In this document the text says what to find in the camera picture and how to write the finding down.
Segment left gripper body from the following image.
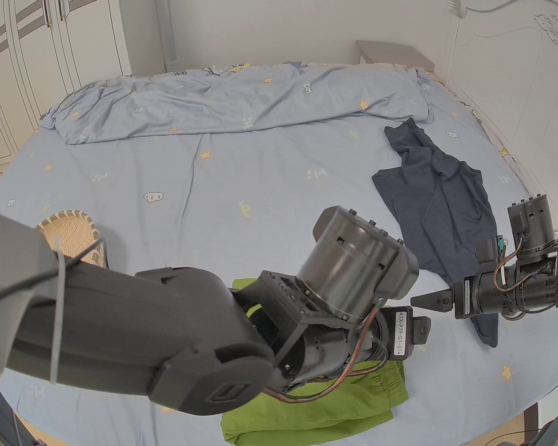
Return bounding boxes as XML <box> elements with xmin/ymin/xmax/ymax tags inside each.
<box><xmin>302</xmin><ymin>306</ymin><xmax>417</xmax><ymax>385</ymax></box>

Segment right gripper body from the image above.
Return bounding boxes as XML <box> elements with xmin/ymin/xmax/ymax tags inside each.
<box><xmin>453</xmin><ymin>268</ymin><xmax>557</xmax><ymax>319</ymax></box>

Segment green shorts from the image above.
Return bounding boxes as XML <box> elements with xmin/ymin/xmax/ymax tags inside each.
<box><xmin>221</xmin><ymin>277</ymin><xmax>410</xmax><ymax>446</ymax></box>

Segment dark blue garment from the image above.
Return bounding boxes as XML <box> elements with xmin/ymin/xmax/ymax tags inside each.
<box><xmin>371</xmin><ymin>120</ymin><xmax>499</xmax><ymax>348</ymax></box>

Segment bed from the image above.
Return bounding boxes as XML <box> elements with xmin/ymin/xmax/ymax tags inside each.
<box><xmin>0</xmin><ymin>0</ymin><xmax>558</xmax><ymax>446</ymax></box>

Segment round woven basket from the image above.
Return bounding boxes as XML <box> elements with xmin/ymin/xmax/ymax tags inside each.
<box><xmin>32</xmin><ymin>210</ymin><xmax>110</xmax><ymax>270</ymax></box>

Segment grey bedside table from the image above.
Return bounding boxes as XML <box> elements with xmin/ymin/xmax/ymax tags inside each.
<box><xmin>356</xmin><ymin>40</ymin><xmax>435</xmax><ymax>71</ymax></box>

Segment pale blue quilt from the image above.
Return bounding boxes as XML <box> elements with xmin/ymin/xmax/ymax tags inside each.
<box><xmin>39</xmin><ymin>62</ymin><xmax>435</xmax><ymax>145</ymax></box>

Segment white wardrobe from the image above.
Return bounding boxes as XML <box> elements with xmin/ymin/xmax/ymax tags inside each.
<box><xmin>0</xmin><ymin>0</ymin><xmax>133</xmax><ymax>161</ymax></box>

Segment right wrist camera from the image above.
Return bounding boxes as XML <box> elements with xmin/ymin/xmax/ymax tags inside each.
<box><xmin>475</xmin><ymin>236</ymin><xmax>505</xmax><ymax>265</ymax></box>

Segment black cable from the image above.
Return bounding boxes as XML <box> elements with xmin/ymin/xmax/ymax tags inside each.
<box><xmin>0</xmin><ymin>237</ymin><xmax>108</xmax><ymax>315</ymax></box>

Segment white wall pipe duct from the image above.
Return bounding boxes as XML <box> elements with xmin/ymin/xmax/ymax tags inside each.
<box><xmin>153</xmin><ymin>0</ymin><xmax>177</xmax><ymax>71</ymax></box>

